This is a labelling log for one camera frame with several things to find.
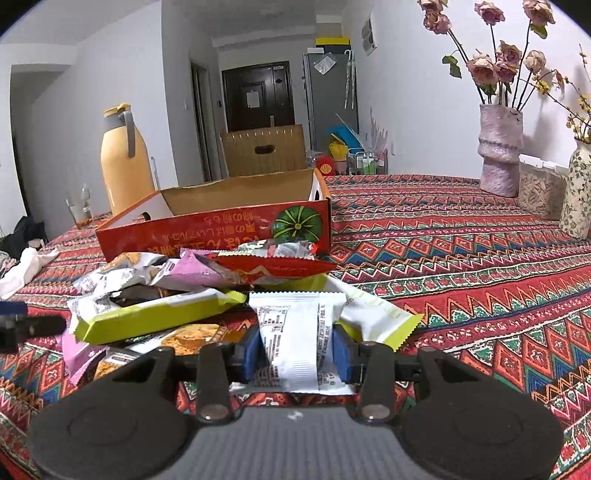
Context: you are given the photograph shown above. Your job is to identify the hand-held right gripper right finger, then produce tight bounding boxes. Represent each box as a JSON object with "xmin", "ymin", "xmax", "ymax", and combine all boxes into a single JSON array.
[{"xmin": 330, "ymin": 324, "xmax": 504, "ymax": 426}]

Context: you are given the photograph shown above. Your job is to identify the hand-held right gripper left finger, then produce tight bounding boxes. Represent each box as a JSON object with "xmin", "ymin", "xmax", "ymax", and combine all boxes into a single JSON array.
[{"xmin": 92, "ymin": 324, "xmax": 269, "ymax": 424}]

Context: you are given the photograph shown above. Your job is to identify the pink snack packet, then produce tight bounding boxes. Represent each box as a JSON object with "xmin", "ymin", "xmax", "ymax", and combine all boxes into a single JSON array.
[
  {"xmin": 60, "ymin": 332, "xmax": 108, "ymax": 387},
  {"xmin": 150, "ymin": 249, "xmax": 236, "ymax": 292}
]

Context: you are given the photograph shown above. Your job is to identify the white lime-edged snack packet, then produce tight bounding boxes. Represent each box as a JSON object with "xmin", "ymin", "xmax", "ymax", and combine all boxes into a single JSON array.
[{"xmin": 252, "ymin": 274, "xmax": 424, "ymax": 350}]

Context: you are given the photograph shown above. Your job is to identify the orange biscuit-picture snack packet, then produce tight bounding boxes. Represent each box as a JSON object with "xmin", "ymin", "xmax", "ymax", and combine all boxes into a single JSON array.
[{"xmin": 129, "ymin": 323, "xmax": 232, "ymax": 356}]

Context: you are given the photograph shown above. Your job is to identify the dark orange snack packet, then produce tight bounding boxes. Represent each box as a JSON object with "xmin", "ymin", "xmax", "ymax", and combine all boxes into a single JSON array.
[{"xmin": 93, "ymin": 350, "xmax": 140, "ymax": 380}]

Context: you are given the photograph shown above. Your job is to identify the yellow-green long snack packet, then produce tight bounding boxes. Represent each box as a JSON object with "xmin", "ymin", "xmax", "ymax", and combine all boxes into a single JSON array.
[{"xmin": 69, "ymin": 288, "xmax": 247, "ymax": 344}]

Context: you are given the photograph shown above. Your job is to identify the beige red snack packet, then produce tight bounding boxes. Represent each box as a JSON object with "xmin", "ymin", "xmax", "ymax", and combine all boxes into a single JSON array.
[{"xmin": 218, "ymin": 239, "xmax": 320, "ymax": 260}]

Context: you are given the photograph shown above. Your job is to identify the white brown-picture snack packet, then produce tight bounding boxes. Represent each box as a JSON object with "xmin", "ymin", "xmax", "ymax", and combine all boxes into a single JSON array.
[{"xmin": 107, "ymin": 252, "xmax": 169, "ymax": 271}]

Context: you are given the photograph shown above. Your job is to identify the red cardboard box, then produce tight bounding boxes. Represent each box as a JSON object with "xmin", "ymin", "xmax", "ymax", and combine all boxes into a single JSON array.
[{"xmin": 95, "ymin": 167, "xmax": 332, "ymax": 263}]

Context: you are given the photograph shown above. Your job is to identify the white cloth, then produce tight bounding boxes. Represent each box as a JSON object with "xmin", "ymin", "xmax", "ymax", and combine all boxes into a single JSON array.
[{"xmin": 0, "ymin": 247, "xmax": 61, "ymax": 300}]

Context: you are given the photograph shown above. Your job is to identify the glass cup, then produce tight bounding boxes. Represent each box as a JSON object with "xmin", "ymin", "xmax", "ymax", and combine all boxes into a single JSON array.
[{"xmin": 65, "ymin": 184, "xmax": 96, "ymax": 230}]

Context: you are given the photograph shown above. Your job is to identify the patterned tablecloth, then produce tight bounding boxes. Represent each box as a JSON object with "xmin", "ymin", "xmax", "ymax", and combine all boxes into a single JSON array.
[{"xmin": 0, "ymin": 173, "xmax": 591, "ymax": 480}]

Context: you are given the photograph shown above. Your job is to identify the yellow thermos jug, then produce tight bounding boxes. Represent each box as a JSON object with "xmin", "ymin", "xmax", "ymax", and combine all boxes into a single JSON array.
[{"xmin": 100, "ymin": 104, "xmax": 156, "ymax": 216}]

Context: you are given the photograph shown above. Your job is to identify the wooden chair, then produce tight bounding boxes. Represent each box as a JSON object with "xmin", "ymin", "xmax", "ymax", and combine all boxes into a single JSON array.
[{"xmin": 219, "ymin": 124, "xmax": 308, "ymax": 179}]

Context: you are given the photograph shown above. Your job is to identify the blue plastic item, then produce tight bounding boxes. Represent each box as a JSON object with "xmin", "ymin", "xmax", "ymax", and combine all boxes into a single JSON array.
[{"xmin": 330, "ymin": 113, "xmax": 365, "ymax": 149}]

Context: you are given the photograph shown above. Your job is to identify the pink translucent decoration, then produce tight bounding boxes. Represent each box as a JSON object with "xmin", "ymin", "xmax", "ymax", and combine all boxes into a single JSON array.
[{"xmin": 369, "ymin": 108, "xmax": 393, "ymax": 153}]

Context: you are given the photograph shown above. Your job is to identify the dark door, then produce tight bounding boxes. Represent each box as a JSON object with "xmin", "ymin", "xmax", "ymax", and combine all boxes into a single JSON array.
[{"xmin": 222, "ymin": 61, "xmax": 296, "ymax": 136}]

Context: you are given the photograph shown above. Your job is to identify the grey refrigerator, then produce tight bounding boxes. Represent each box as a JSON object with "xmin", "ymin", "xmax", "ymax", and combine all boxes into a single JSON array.
[{"xmin": 302, "ymin": 48, "xmax": 359, "ymax": 154}]

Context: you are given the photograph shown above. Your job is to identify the pink ceramic vase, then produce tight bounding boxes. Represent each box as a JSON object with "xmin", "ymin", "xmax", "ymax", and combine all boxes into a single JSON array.
[{"xmin": 478, "ymin": 104, "xmax": 525, "ymax": 199}]

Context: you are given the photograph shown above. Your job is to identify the clear jar of seeds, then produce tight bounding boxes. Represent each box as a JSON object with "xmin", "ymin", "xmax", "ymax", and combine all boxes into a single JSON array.
[{"xmin": 517, "ymin": 154, "xmax": 568, "ymax": 222}]

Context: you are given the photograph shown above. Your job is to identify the white folded umbrella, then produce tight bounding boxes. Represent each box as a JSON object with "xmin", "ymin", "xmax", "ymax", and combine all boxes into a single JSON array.
[{"xmin": 344, "ymin": 50, "xmax": 356, "ymax": 110}]

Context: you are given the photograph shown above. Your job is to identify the floral patterned vase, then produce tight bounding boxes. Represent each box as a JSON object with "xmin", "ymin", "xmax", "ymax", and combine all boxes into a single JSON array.
[{"xmin": 558, "ymin": 138, "xmax": 591, "ymax": 240}]

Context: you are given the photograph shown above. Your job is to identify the dried pink roses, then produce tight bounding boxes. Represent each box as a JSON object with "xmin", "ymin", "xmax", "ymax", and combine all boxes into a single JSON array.
[{"xmin": 418, "ymin": 0, "xmax": 567, "ymax": 112}]

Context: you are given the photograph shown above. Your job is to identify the yellow blossom twigs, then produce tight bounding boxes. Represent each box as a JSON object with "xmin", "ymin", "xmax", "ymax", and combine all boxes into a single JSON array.
[{"xmin": 536, "ymin": 44, "xmax": 591, "ymax": 144}]

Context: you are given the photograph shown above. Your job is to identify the wire rack trolley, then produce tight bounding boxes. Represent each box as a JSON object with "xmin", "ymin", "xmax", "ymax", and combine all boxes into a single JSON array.
[{"xmin": 346, "ymin": 148, "xmax": 389, "ymax": 175}]

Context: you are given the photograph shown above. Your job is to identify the white wall panel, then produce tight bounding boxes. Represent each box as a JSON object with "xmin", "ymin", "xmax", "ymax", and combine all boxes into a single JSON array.
[{"xmin": 360, "ymin": 11, "xmax": 378, "ymax": 56}]

